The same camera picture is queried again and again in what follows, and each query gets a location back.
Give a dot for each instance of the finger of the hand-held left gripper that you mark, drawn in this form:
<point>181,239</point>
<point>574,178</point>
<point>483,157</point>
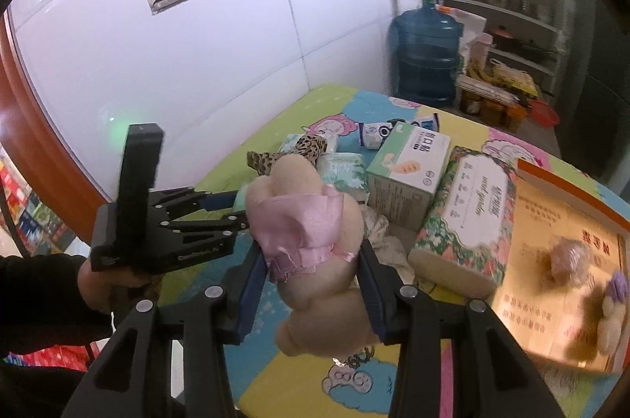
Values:
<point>216,223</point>
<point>197,200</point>

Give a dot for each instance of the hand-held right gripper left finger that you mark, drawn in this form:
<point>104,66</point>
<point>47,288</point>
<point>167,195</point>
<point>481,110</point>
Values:
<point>252,290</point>

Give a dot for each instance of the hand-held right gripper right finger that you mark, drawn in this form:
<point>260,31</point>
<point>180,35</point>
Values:
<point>372,295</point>

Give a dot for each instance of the beige teddy bear pink dress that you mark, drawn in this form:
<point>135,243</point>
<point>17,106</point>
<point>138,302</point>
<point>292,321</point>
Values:
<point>295,181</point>

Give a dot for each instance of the white green leaf tissue pack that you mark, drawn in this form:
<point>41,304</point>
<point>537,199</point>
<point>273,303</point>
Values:
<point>344,174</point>

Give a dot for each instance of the orange cardboard box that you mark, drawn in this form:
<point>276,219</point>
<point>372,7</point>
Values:
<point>546,206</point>

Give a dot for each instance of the person's left forearm black sleeve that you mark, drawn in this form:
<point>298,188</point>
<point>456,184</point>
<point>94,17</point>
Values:
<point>44,300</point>

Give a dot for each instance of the person's left hand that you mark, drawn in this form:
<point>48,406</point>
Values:
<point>110,285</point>

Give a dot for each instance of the white crumpled cloth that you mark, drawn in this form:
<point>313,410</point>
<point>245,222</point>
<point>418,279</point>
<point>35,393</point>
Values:
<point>393,245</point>

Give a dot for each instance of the cartoon printed blanket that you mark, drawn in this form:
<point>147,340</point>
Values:
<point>275,383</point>

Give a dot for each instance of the large floral tissue pack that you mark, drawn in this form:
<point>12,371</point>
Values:
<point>462,221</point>

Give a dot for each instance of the leopard print cloth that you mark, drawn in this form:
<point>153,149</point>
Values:
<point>307,147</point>

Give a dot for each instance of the green and white carton box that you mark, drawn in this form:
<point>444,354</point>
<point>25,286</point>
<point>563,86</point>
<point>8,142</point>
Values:
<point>408,167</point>

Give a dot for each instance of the purple and white pouch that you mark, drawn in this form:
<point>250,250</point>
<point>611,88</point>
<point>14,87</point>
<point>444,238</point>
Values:
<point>376,135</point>

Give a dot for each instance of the orange jar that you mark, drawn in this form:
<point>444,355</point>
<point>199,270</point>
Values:
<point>493,112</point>
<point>516,118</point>
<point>471,104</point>

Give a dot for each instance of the white and purple plush toy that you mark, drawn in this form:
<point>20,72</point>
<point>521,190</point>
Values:
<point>613,319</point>

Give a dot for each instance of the red plastic basin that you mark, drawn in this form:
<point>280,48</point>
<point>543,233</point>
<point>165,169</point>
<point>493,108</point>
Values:
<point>545,113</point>

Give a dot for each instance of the blue water jug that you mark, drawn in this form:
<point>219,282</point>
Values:
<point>425,48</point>

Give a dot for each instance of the yellow snack bag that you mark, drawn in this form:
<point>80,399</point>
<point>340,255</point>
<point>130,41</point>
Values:
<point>512,80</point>

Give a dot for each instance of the white metal shelf rack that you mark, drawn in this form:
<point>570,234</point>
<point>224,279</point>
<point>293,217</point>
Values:
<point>512,14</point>

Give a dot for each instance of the red-brown wooden door frame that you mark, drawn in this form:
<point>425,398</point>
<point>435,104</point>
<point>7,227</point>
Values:
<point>29,117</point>

